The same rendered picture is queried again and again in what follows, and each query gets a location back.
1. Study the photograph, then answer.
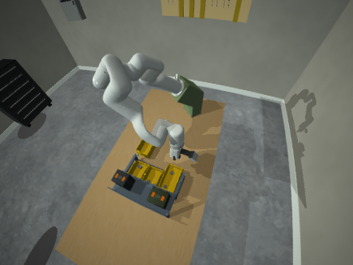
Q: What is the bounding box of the dark green case with orange latches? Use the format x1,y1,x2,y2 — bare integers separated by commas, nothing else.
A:
147,186,171,209

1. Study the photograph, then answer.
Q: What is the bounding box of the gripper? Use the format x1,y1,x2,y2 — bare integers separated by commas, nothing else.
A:
170,147,181,160

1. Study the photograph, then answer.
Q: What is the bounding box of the dark grey case with handle slot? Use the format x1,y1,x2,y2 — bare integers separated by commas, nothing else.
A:
111,169,135,191

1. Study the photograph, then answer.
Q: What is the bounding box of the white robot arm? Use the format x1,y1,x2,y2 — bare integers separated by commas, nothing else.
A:
93,53,199,162

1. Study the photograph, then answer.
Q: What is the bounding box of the yellow bin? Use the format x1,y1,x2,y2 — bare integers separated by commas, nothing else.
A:
142,166,164,187
158,164,184,193
136,140,156,158
128,160,150,179

